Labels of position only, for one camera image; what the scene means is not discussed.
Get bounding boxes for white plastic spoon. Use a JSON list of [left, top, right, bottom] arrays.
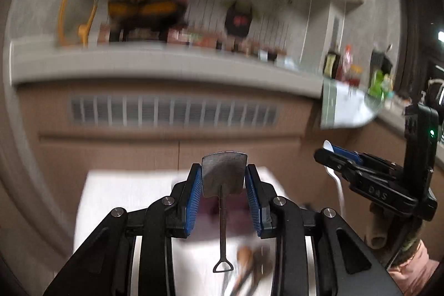
[[323, 140, 346, 219]]

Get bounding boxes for metal shovel-shaped spoon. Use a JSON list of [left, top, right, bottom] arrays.
[[201, 151, 248, 274]]

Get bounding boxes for gloved right hand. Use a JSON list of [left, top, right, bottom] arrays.
[[364, 202, 423, 269]]

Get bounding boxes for maroon utensil organizer box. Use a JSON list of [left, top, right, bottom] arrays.
[[188, 193, 256, 242]]

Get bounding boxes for white lace tablecloth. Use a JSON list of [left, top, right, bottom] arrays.
[[73, 166, 320, 296]]

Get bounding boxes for green checked dish towel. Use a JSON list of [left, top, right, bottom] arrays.
[[320, 78, 383, 129]]

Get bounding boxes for dark wooden spoon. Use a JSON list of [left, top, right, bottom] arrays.
[[238, 246, 273, 295]]

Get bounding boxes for grey ventilation grille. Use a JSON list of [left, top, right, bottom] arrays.
[[71, 95, 279, 128]]

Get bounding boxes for yellow black appliance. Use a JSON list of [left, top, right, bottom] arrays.
[[108, 0, 186, 42]]

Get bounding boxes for yellow ring stand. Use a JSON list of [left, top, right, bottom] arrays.
[[56, 0, 97, 47]]

